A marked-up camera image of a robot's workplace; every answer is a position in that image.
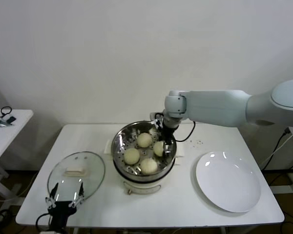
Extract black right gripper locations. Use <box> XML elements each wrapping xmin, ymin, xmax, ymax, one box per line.
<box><xmin>156</xmin><ymin>125</ymin><xmax>177</xmax><ymax>157</ymax></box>

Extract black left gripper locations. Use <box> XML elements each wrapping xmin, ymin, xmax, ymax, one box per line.
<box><xmin>44</xmin><ymin>182</ymin><xmax>86</xmax><ymax>229</ymax></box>

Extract white steamed baozi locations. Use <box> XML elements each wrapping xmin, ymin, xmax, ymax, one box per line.
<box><xmin>123</xmin><ymin>147</ymin><xmax>141</xmax><ymax>165</ymax></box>
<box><xmin>152</xmin><ymin>141</ymin><xmax>167</xmax><ymax>157</ymax></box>
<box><xmin>139</xmin><ymin>157</ymin><xmax>159</xmax><ymax>176</ymax></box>
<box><xmin>137</xmin><ymin>132</ymin><xmax>153</xmax><ymax>148</ymax></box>

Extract glass lid with white handle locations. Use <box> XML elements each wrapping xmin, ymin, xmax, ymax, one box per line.
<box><xmin>47</xmin><ymin>151</ymin><xmax>106</xmax><ymax>204</ymax></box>

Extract perforated steel steamer basket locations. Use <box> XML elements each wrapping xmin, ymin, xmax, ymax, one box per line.
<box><xmin>104</xmin><ymin>121</ymin><xmax>186</xmax><ymax>183</ymax></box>

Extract small dark crumbs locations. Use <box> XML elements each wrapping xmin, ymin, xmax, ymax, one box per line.
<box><xmin>185</xmin><ymin>139</ymin><xmax>205</xmax><ymax>148</ymax></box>

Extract white electric cooker pot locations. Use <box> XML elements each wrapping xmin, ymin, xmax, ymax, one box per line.
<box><xmin>113</xmin><ymin>156</ymin><xmax>184</xmax><ymax>196</ymax></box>

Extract white round plate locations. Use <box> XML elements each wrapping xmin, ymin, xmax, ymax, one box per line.
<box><xmin>195</xmin><ymin>151</ymin><xmax>262</xmax><ymax>213</ymax></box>

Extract white side table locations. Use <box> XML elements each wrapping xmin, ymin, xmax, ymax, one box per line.
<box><xmin>0</xmin><ymin>109</ymin><xmax>35</xmax><ymax>203</ymax></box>

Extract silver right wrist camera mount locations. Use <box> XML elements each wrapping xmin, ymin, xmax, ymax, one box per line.
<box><xmin>149</xmin><ymin>112</ymin><xmax>165</xmax><ymax>129</ymax></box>

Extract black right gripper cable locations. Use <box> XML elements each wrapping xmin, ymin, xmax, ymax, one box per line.
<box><xmin>174</xmin><ymin>120</ymin><xmax>196</xmax><ymax>143</ymax></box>

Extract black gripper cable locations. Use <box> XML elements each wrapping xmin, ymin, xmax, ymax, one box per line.
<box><xmin>36</xmin><ymin>213</ymin><xmax>52</xmax><ymax>232</ymax></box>
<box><xmin>174</xmin><ymin>120</ymin><xmax>196</xmax><ymax>143</ymax></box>

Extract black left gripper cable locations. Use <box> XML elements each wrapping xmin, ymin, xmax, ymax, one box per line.
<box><xmin>36</xmin><ymin>213</ymin><xmax>52</xmax><ymax>232</ymax></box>

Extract black coiled cable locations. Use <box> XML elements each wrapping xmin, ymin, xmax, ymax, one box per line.
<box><xmin>0</xmin><ymin>209</ymin><xmax>14</xmax><ymax>224</ymax></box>

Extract black cable loop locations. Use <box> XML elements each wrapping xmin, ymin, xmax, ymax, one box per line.
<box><xmin>1</xmin><ymin>106</ymin><xmax>14</xmax><ymax>118</ymax></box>

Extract white wall cable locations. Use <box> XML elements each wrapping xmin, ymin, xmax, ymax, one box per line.
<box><xmin>260</xmin><ymin>135</ymin><xmax>293</xmax><ymax>167</ymax></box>

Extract black power adapter with cable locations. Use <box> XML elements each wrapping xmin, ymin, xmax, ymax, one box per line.
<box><xmin>262</xmin><ymin>127</ymin><xmax>293</xmax><ymax>171</ymax></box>

